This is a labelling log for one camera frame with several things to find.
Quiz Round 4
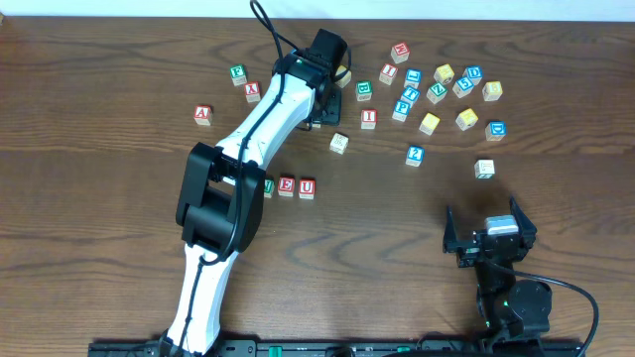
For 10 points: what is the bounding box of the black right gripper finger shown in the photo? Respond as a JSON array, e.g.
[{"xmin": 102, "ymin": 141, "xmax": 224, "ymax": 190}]
[
  {"xmin": 510, "ymin": 196, "xmax": 537, "ymax": 238},
  {"xmin": 443, "ymin": 206, "xmax": 476, "ymax": 253}
]

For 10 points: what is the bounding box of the red i block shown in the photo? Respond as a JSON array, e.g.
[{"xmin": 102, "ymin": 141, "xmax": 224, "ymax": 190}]
[
  {"xmin": 379, "ymin": 63, "xmax": 398, "ymax": 85},
  {"xmin": 361, "ymin": 109, "xmax": 377, "ymax": 130}
]

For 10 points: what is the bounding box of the blue P wooden block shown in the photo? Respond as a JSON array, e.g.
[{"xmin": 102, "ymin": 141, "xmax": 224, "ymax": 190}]
[{"xmin": 392, "ymin": 100, "xmax": 411, "ymax": 122}]

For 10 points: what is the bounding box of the red U block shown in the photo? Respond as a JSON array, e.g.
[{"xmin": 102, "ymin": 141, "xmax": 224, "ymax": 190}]
[{"xmin": 299, "ymin": 179, "xmax": 316, "ymax": 200}]

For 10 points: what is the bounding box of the red E wooden block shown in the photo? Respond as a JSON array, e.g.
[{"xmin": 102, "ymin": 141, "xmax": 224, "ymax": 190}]
[{"xmin": 278, "ymin": 177, "xmax": 296, "ymax": 197}]

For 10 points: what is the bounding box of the green N wooden block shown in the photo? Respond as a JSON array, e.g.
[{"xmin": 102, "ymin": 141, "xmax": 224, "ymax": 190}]
[{"xmin": 264, "ymin": 178, "xmax": 275, "ymax": 198}]

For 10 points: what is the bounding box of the yellow S wooden block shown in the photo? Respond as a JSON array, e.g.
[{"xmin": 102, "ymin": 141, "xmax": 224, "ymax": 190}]
[{"xmin": 419, "ymin": 113, "xmax": 441, "ymax": 136}]

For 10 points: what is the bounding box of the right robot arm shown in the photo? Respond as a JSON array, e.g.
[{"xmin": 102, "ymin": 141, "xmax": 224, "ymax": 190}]
[{"xmin": 443, "ymin": 199, "xmax": 553, "ymax": 352}]

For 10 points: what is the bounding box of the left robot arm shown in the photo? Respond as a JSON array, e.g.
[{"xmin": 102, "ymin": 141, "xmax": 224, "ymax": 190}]
[{"xmin": 159, "ymin": 29, "xmax": 349, "ymax": 356}]

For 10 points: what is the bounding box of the yellow C wooden block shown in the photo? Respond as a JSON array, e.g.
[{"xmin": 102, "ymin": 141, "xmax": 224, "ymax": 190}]
[{"xmin": 335, "ymin": 65, "xmax": 351, "ymax": 88}]

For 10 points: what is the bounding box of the plain side yellow block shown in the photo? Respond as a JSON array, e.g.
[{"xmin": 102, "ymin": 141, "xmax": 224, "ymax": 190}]
[{"xmin": 329, "ymin": 133, "xmax": 349, "ymax": 155}]

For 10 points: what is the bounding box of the green B wooden block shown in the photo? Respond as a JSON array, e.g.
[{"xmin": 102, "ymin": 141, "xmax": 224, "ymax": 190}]
[{"xmin": 355, "ymin": 80, "xmax": 373, "ymax": 101}]

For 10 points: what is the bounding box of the green 7 wooden block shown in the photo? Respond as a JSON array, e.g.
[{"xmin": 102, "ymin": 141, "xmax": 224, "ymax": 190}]
[{"xmin": 474, "ymin": 160, "xmax": 495, "ymax": 179}]

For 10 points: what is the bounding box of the red Y wooden block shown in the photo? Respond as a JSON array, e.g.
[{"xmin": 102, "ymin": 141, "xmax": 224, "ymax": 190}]
[{"xmin": 244, "ymin": 81, "xmax": 261, "ymax": 103}]

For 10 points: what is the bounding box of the blue T wooden block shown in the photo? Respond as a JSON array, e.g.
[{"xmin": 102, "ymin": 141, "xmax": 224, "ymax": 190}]
[{"xmin": 400, "ymin": 85, "xmax": 421, "ymax": 105}]

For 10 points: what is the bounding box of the blue L wooden block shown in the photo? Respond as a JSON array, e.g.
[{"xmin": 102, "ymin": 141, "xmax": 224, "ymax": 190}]
[{"xmin": 404, "ymin": 68, "xmax": 422, "ymax": 89}]

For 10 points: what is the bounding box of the red M wooden block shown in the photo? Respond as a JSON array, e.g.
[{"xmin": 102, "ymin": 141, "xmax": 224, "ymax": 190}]
[{"xmin": 391, "ymin": 42, "xmax": 411, "ymax": 64}]

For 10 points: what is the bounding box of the green F wooden block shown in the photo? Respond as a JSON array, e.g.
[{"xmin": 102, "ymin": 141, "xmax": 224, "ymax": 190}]
[{"xmin": 229, "ymin": 64, "xmax": 247, "ymax": 86}]

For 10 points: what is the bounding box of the blue 2 wooden block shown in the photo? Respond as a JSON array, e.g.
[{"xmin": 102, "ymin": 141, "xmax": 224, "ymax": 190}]
[{"xmin": 406, "ymin": 146, "xmax": 425, "ymax": 167}]

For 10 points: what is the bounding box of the blue D block near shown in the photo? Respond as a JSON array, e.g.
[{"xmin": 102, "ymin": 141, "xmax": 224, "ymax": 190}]
[{"xmin": 485, "ymin": 121, "xmax": 507, "ymax": 141}]

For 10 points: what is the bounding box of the blue d block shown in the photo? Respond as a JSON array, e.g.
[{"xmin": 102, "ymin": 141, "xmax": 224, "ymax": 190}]
[
  {"xmin": 485, "ymin": 121, "xmax": 507, "ymax": 141},
  {"xmin": 462, "ymin": 65, "xmax": 483, "ymax": 86}
]

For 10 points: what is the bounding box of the green Z wooden block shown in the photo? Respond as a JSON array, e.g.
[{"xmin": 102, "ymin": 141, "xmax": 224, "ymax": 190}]
[{"xmin": 427, "ymin": 82, "xmax": 447, "ymax": 104}]

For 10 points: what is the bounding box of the yellow M wooden block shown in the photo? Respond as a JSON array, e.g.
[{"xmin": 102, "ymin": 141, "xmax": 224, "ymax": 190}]
[{"xmin": 434, "ymin": 63, "xmax": 454, "ymax": 85}]

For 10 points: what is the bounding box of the red A wooden block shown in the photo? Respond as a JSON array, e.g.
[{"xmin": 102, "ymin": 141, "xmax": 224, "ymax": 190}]
[{"xmin": 193, "ymin": 105, "xmax": 213, "ymax": 126}]

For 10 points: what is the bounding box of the yellow W wooden block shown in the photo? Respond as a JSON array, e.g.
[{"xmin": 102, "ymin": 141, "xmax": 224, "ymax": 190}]
[{"xmin": 455, "ymin": 108, "xmax": 478, "ymax": 131}]

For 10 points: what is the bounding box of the blue 5 wooden block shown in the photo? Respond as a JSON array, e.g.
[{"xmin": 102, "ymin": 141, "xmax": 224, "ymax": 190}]
[{"xmin": 452, "ymin": 76, "xmax": 474, "ymax": 98}]

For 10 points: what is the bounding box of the yellow 8 wooden block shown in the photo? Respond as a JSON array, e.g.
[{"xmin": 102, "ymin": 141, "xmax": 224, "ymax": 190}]
[{"xmin": 482, "ymin": 81, "xmax": 503, "ymax": 101}]

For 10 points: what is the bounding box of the blue D block far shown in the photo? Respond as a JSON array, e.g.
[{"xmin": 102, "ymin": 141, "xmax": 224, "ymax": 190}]
[{"xmin": 462, "ymin": 65, "xmax": 483, "ymax": 86}]

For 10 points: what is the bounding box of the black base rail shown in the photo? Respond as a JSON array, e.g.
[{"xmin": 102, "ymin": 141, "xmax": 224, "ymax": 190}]
[{"xmin": 87, "ymin": 337, "xmax": 582, "ymax": 357}]

